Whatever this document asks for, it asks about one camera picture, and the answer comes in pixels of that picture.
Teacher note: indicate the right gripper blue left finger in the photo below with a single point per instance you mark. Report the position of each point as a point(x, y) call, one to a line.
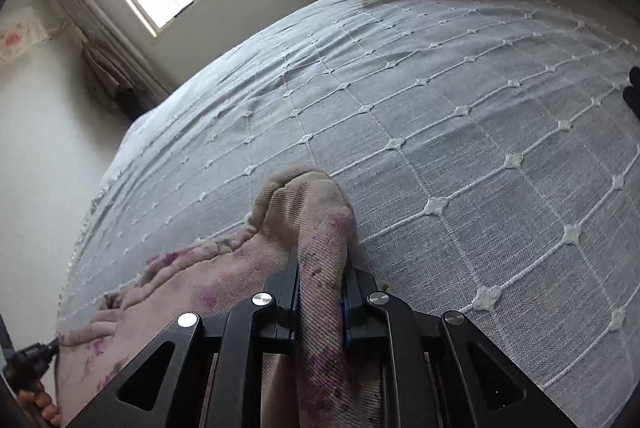
point(204, 371)

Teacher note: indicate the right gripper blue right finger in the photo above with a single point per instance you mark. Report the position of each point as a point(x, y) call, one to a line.
point(437, 371)

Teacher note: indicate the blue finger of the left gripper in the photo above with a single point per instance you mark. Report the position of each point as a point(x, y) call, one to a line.
point(24, 368)

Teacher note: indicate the pink floral padded coat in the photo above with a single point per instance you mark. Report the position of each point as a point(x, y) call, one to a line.
point(294, 245)

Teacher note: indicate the person's bare hand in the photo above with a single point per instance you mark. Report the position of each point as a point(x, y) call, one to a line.
point(38, 405)

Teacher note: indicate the grey checked bedspread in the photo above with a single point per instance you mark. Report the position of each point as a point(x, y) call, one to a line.
point(485, 146)

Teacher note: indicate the hanging beige garment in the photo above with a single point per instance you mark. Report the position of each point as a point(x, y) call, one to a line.
point(109, 83)

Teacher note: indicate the black puffer jacket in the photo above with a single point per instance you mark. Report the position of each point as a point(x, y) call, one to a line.
point(631, 94)

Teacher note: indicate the grey left curtain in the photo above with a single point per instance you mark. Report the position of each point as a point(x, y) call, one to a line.
point(99, 29)

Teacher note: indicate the red paper wall poster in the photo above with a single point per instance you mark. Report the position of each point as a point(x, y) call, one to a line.
point(19, 33)

